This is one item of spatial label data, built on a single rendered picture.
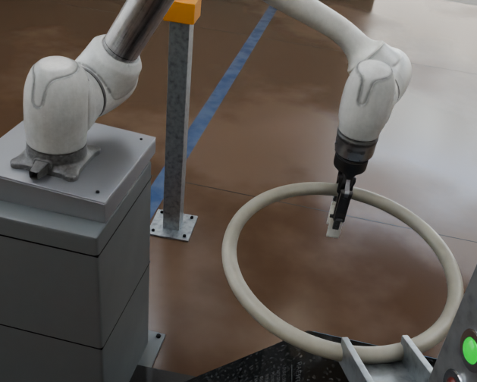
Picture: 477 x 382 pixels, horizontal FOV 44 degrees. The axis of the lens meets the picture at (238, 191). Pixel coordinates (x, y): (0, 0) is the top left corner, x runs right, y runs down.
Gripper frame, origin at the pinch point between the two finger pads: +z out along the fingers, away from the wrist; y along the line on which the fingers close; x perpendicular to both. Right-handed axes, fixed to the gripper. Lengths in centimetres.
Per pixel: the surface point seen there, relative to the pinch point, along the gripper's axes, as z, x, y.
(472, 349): -55, 1, 79
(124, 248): 27, -55, -6
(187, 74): 19, -56, -98
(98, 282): 24, -57, 11
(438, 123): 110, 91, -254
